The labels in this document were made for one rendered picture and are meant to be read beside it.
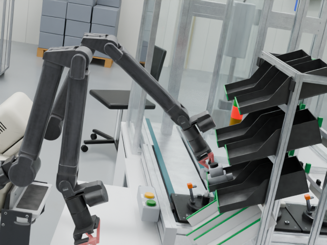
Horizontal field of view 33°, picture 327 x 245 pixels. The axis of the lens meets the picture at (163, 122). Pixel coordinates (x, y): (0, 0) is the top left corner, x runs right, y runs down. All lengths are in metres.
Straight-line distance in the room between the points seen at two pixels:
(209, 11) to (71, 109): 1.65
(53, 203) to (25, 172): 2.63
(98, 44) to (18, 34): 8.38
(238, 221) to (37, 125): 0.74
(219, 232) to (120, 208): 0.62
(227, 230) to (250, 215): 0.09
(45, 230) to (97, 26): 5.56
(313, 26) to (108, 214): 1.66
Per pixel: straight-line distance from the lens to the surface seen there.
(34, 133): 1.66
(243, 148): 1.78
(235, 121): 2.33
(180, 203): 2.26
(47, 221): 4.04
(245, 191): 1.83
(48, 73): 1.60
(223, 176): 1.89
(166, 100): 2.05
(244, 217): 1.89
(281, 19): 3.24
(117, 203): 2.43
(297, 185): 1.73
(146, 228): 2.27
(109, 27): 9.03
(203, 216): 2.04
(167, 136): 3.21
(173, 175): 2.67
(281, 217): 2.34
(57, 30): 9.14
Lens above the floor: 1.92
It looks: 17 degrees down
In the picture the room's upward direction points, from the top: 10 degrees clockwise
